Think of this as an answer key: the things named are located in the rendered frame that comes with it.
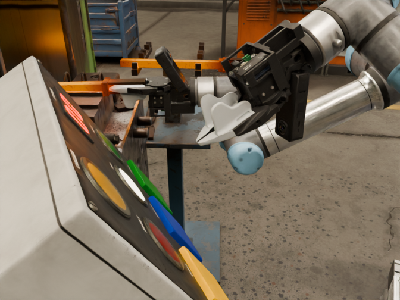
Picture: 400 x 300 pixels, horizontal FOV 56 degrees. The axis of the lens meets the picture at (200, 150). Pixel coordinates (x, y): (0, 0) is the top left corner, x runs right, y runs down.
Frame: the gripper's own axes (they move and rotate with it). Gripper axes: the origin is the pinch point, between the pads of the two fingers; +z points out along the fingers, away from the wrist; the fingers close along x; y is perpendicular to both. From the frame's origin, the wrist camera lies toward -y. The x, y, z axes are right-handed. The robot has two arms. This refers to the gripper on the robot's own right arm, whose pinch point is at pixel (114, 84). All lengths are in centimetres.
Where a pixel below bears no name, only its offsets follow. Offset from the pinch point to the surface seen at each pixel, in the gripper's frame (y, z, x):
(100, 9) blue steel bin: 38, 87, 356
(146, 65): 5.3, -3.6, 34.1
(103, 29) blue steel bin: 59, 86, 353
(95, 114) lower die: 3.0, 2.6, -11.0
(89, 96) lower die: 1.9, 5.8, -2.9
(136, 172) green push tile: -3.2, -11.9, -45.0
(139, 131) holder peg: 13.0, -5.0, 0.1
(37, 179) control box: -18, -10, -69
